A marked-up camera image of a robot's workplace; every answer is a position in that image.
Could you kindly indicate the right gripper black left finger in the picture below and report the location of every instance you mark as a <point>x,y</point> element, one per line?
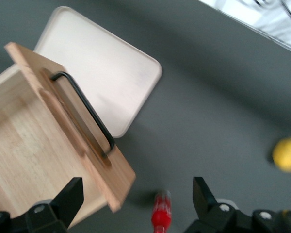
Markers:
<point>65,204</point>

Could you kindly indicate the red soda bottle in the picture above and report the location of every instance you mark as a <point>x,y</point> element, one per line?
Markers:
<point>162,213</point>

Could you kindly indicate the yellow lemon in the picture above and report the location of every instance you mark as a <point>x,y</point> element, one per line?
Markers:
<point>287,155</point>

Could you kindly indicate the cream plastic tray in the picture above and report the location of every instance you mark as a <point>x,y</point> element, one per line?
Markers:
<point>99,72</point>

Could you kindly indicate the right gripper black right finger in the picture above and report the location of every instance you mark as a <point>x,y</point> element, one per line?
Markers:
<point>206,208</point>

